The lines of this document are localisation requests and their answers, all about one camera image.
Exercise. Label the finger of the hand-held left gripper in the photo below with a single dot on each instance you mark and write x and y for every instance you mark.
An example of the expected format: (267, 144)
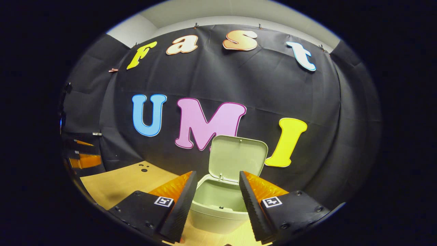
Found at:
(85, 160)
(83, 142)

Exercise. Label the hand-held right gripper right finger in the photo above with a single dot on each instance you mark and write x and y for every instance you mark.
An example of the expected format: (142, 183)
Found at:
(252, 208)

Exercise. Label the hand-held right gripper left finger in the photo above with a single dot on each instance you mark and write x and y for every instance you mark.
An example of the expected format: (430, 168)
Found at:
(182, 205)

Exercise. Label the pale green desktop garbage bin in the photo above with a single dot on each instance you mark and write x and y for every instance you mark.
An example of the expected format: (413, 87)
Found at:
(235, 157)

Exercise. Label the wooden desktop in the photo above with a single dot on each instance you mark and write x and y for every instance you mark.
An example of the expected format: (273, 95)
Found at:
(123, 184)

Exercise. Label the black backdrop cloth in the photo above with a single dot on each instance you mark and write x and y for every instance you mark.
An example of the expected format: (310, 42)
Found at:
(239, 78)

